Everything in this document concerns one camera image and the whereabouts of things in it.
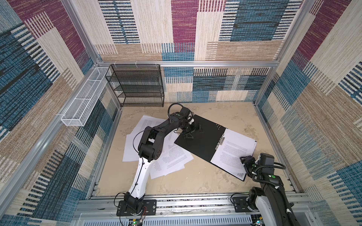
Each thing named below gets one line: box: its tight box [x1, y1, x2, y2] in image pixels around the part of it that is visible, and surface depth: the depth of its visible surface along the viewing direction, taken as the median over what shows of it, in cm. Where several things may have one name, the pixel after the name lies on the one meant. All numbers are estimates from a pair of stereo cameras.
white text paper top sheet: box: [210, 128, 257, 181], surface depth 96 cm
